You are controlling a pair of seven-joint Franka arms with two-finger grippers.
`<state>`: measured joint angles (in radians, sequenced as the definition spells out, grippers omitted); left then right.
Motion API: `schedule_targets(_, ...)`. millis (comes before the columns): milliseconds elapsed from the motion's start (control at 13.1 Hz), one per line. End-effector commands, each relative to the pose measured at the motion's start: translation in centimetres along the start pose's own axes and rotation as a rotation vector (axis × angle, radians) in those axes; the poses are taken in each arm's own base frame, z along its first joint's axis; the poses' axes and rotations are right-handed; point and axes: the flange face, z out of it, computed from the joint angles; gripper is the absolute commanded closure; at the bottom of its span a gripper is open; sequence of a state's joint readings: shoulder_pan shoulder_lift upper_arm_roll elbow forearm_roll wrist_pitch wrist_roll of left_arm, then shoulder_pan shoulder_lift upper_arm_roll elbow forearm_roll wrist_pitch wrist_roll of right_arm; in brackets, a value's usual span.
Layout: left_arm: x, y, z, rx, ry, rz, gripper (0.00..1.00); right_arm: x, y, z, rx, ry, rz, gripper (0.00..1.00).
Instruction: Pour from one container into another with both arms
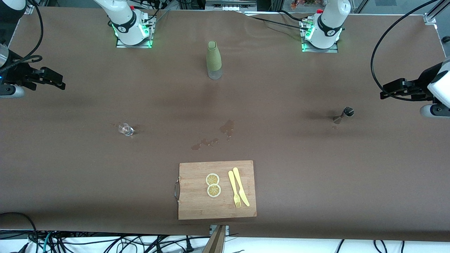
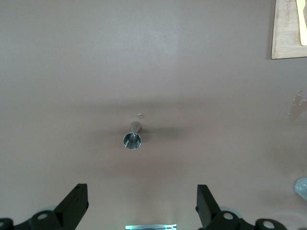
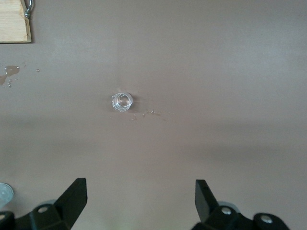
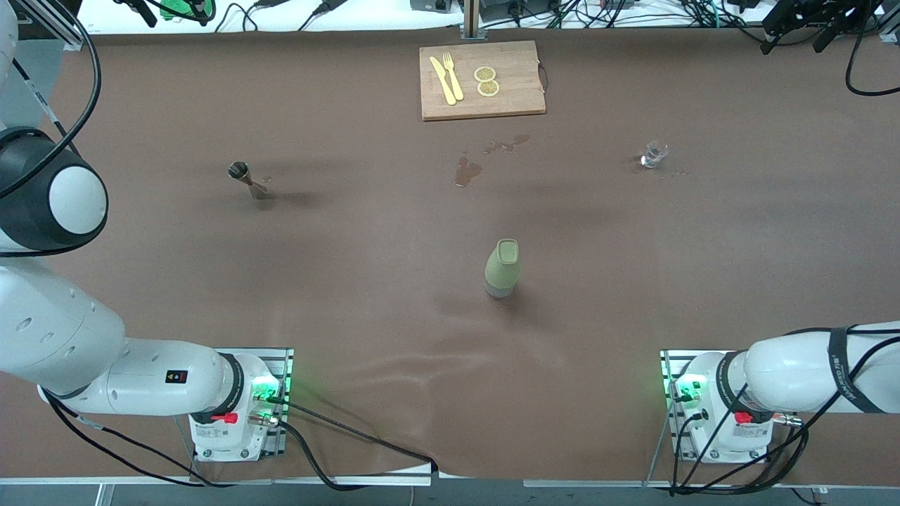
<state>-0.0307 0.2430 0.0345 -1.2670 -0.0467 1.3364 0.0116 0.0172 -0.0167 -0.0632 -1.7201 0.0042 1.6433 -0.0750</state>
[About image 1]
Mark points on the olive green sleeved bottle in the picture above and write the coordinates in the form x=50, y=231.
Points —
x=213, y=59

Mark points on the clear glass measuring cup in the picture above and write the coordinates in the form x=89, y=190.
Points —
x=126, y=129

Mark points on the grey power strip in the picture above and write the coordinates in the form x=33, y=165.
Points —
x=228, y=5

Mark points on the spilled liquid puddle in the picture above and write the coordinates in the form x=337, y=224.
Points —
x=204, y=143
x=227, y=127

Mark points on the metal clamp bracket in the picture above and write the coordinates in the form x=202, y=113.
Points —
x=225, y=228

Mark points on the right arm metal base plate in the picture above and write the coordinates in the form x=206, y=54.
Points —
x=121, y=44

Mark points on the yellow plastic knife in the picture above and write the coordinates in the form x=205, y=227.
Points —
x=240, y=186

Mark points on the lemon slice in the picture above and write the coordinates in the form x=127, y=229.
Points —
x=213, y=190
x=212, y=179

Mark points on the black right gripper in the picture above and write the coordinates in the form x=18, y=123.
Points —
x=21, y=74

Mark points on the aluminium corner bracket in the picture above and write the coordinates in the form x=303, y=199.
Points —
x=27, y=10
x=430, y=19

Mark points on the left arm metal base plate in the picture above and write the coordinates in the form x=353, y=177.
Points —
x=332, y=50

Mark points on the steel double cone jigger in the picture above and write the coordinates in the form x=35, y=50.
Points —
x=346, y=113

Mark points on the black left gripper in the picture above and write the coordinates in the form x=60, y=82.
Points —
x=420, y=83

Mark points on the brown table cover sheet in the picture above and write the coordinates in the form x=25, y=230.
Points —
x=281, y=88

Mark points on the wooden post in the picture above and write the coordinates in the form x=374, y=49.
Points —
x=216, y=242

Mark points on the yellow plastic fork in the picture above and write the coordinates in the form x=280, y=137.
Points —
x=233, y=186

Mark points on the wooden cutting board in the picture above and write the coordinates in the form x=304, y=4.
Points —
x=197, y=200

